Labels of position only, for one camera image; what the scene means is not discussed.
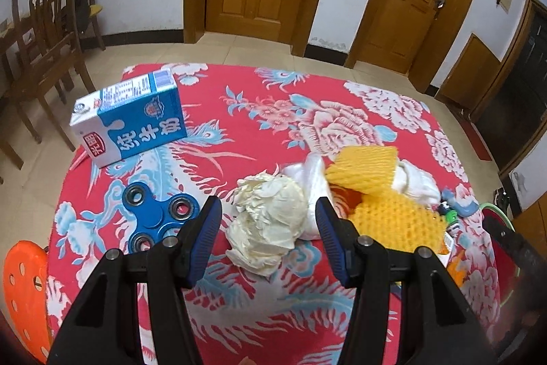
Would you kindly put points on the red doormat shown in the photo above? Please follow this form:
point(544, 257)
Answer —
point(478, 140)

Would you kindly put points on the dark screen door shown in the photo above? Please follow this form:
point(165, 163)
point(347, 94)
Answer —
point(521, 91)

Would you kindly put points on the red bin with green rim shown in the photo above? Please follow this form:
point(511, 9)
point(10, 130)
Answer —
point(506, 283)

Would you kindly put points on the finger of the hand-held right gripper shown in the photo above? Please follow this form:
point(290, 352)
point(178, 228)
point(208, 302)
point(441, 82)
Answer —
point(510, 243)

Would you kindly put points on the orange snack packet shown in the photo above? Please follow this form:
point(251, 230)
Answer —
point(458, 269)

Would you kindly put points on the small wooden cabinet door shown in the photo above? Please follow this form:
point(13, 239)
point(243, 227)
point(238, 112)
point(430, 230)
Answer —
point(466, 70)

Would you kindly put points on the white paper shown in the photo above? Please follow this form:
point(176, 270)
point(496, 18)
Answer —
point(265, 215)

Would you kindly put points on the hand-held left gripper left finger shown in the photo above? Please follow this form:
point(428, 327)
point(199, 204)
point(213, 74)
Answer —
point(205, 241)

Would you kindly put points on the blue fidget spinner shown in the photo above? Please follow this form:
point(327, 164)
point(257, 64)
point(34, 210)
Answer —
point(160, 213)

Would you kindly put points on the red floral tablecloth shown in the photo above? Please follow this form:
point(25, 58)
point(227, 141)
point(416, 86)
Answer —
point(265, 125)

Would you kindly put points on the yellow foam fruit net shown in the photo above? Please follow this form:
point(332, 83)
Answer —
point(363, 168)
point(393, 219)

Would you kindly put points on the large wooden chair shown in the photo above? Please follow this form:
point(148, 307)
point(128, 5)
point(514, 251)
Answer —
point(42, 27)

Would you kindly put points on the white plastic bag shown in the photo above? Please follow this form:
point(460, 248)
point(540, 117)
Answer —
point(312, 181)

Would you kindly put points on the orange plastic stool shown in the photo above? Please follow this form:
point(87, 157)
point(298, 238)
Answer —
point(25, 283)

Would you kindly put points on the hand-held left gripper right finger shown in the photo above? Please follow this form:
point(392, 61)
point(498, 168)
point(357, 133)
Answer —
point(331, 239)

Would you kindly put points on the black bag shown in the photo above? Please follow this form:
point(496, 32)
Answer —
point(82, 12)

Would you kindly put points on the blue and white milk carton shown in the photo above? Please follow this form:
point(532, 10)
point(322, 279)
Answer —
point(141, 125)

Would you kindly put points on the yellow seat cushion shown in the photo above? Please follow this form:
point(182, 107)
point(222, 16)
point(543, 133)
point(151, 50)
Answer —
point(96, 9)

